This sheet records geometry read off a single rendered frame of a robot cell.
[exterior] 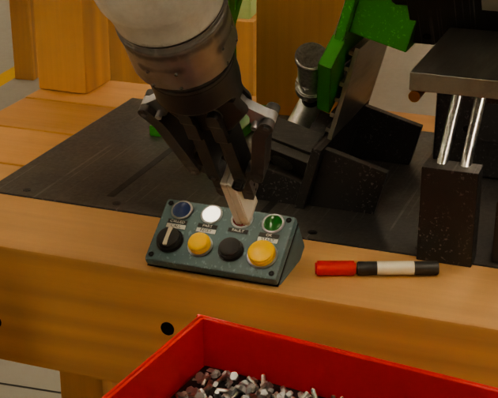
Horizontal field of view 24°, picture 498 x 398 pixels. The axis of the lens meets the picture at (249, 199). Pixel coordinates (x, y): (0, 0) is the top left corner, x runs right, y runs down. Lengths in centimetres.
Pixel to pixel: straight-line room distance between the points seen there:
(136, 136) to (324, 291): 54
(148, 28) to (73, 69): 106
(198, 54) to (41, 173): 66
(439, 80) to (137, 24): 37
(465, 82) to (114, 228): 46
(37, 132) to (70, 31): 23
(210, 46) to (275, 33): 86
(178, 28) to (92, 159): 72
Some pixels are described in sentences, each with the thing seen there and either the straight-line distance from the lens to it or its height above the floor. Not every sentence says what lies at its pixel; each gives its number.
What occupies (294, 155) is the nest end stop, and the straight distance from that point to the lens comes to 137.
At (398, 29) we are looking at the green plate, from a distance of 131.
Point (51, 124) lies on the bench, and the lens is 177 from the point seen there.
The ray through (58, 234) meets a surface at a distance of 133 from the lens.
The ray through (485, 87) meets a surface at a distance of 111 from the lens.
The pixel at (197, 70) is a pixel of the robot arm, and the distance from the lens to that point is 90.
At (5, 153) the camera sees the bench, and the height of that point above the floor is 88.
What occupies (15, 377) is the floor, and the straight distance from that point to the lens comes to 284.
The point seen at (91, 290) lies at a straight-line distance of 128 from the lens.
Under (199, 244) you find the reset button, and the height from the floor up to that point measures 93.
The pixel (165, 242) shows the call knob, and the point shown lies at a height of 93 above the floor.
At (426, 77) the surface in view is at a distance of 112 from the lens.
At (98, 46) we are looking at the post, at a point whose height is 95.
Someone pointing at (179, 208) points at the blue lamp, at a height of 95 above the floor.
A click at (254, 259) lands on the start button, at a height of 93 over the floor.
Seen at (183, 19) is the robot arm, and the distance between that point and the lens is 85.
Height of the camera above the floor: 143
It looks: 22 degrees down
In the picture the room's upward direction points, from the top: straight up
